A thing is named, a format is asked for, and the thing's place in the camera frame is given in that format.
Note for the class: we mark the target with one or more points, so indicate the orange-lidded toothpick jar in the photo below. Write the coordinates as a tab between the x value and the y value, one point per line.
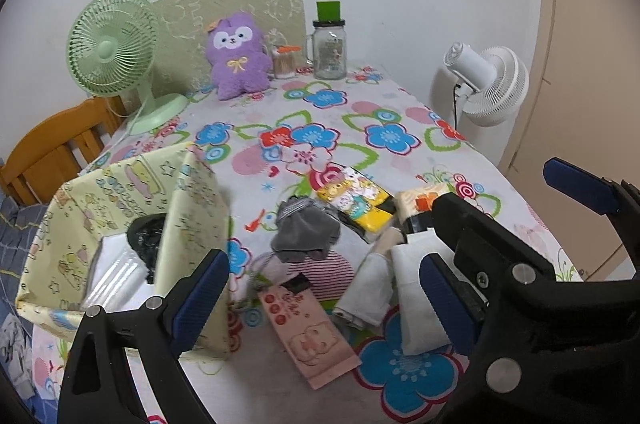
285	63

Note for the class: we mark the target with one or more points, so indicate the white tissue pack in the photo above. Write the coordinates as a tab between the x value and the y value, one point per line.
415	304

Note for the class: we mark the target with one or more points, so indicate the white desk fan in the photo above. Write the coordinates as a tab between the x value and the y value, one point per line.
495	83

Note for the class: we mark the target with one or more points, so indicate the yellow patterned fabric bin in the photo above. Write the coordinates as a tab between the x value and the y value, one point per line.
195	204

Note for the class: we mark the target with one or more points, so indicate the white cloth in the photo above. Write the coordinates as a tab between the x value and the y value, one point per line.
365	294
12	354

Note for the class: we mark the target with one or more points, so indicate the pale green printed board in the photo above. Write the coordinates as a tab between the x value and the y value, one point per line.
190	11

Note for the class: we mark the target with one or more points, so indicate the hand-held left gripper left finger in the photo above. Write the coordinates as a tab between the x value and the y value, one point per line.
200	299

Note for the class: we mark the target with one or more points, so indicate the yellow cartoon tissue pack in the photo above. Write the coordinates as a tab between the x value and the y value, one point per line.
355	199

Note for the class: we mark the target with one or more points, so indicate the pink tissue pack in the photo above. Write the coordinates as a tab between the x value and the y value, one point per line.
310	339

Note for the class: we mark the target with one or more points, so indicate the purple plush toy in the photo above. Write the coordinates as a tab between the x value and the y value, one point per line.
237	63

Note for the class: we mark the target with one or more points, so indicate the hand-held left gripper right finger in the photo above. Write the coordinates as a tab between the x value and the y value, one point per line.
445	304

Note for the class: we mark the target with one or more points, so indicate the green desk fan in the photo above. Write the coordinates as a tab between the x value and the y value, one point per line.
107	46

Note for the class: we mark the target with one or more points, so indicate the floral tablecloth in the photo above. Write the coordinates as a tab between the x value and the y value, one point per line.
350	123

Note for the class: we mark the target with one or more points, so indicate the wooden chair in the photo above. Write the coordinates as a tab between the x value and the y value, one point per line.
45	143

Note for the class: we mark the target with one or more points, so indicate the white plastic pack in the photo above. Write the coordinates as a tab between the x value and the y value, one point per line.
112	274

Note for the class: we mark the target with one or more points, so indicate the black plastic bag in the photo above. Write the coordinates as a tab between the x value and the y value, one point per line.
147	239

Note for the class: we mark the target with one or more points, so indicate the beige cloth roll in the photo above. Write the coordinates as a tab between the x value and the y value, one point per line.
389	244

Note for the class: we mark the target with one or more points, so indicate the glass mug jar green lid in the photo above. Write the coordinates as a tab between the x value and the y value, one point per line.
330	53

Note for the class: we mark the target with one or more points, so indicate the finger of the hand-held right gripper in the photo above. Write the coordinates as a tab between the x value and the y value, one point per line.
575	186
475	234

